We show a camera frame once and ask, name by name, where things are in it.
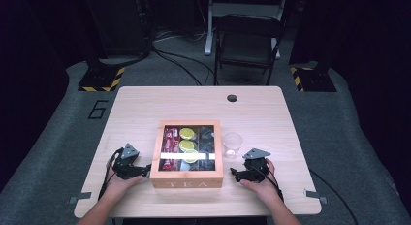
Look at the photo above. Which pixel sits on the red tea packet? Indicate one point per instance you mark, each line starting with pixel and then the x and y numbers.
pixel 175 142
pixel 167 144

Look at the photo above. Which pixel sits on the grey table clip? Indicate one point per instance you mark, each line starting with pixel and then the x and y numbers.
pixel 315 196
pixel 80 197

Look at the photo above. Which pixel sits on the black folding chair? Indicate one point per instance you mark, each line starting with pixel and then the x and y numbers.
pixel 247 40

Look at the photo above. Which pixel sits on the white desk frame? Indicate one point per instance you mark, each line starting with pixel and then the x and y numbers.
pixel 226 9

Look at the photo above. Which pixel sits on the person's left hand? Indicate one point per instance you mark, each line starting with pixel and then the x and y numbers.
pixel 119 186

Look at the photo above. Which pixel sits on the pile of dark tea packets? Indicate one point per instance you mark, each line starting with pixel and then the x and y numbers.
pixel 206 144

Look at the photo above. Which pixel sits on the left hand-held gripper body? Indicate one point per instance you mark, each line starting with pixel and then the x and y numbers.
pixel 124 165

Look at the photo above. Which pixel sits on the dark cabinet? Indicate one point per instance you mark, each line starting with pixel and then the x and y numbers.
pixel 119 24

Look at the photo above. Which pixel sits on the wooden tea box glass lid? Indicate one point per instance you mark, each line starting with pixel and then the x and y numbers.
pixel 187 181

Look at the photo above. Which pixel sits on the yellow-green round capsule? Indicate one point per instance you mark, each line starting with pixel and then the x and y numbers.
pixel 190 157
pixel 187 133
pixel 186 145

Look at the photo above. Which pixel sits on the clear plastic cup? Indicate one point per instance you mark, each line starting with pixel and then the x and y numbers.
pixel 232 144

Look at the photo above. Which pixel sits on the pale foil packet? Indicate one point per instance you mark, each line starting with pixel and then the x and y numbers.
pixel 184 167

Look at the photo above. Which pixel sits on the person's right hand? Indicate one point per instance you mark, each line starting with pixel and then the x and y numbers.
pixel 266 187

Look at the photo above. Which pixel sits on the stand base with hazard stripes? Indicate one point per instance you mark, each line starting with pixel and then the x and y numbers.
pixel 315 81
pixel 100 81

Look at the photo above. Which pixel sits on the black table grommet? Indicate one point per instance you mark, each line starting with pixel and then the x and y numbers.
pixel 232 98

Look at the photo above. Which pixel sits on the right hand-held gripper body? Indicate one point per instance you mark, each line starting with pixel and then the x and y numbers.
pixel 257 170

